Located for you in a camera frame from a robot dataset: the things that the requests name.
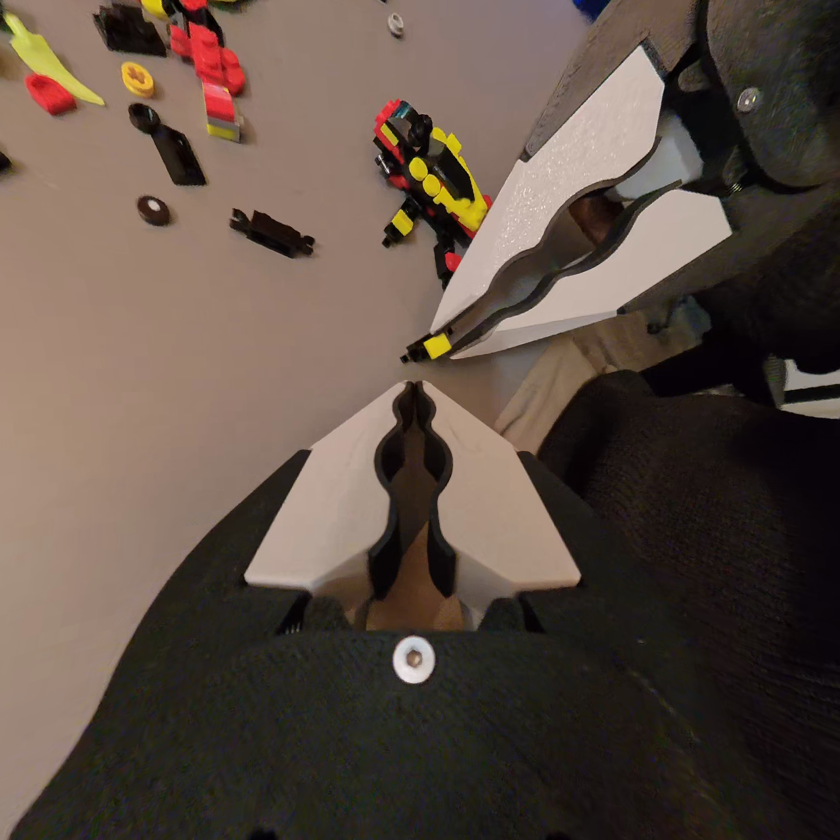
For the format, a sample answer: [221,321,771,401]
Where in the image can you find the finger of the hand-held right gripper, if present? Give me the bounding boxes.
[448,182,734,362]
[428,45,704,336]

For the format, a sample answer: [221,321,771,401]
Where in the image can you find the scattered loose lego pieces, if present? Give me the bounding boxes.
[0,0,408,227]

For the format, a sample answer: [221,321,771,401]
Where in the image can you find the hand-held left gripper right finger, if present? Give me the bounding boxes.
[415,381,583,631]

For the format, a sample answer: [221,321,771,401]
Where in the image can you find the partly built lego model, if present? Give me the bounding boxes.
[373,98,493,290]

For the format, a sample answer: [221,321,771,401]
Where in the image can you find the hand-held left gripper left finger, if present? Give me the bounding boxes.
[243,381,416,627]

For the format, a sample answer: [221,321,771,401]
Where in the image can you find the person's right hand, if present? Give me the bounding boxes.
[567,192,629,248]

